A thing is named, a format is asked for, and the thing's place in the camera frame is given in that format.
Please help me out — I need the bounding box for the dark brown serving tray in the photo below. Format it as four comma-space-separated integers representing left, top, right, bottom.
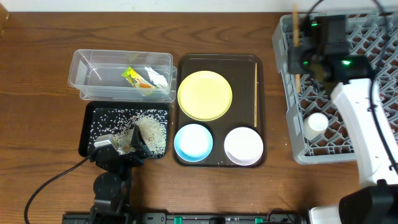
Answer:
174, 54, 267, 168

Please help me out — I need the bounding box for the yellow plate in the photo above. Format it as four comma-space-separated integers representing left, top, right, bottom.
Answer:
177, 70, 233, 121

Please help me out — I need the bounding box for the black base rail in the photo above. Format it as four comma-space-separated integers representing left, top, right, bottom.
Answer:
62, 211, 308, 224

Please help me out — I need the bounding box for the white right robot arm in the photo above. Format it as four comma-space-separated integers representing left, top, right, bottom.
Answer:
288, 11, 397, 224

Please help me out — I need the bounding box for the light blue bowl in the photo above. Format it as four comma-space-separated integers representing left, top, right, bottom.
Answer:
174, 124, 213, 162

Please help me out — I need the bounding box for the white napkin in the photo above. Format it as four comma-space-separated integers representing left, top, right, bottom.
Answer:
144, 67, 168, 89

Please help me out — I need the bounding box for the white paper cup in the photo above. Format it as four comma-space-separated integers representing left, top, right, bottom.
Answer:
303, 113, 329, 140

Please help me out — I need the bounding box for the green snack wrapper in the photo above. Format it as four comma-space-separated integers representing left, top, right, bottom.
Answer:
121, 67, 156, 89

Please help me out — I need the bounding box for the rice food waste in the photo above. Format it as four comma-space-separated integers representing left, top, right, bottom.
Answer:
88, 108, 169, 159

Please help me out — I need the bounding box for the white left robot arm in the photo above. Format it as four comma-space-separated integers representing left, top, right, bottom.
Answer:
24, 124, 150, 223

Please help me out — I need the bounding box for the grey dishwasher rack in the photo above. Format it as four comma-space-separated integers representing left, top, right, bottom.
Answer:
272, 11, 397, 165

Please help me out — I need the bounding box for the black waste tray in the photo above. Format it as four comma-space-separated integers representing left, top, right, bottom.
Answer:
78, 101, 169, 157

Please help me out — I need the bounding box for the white bowl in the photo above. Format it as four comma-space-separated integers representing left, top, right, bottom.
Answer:
224, 127, 264, 166

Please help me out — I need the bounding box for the clear plastic bin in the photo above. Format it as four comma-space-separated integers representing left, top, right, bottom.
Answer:
68, 49, 177, 103

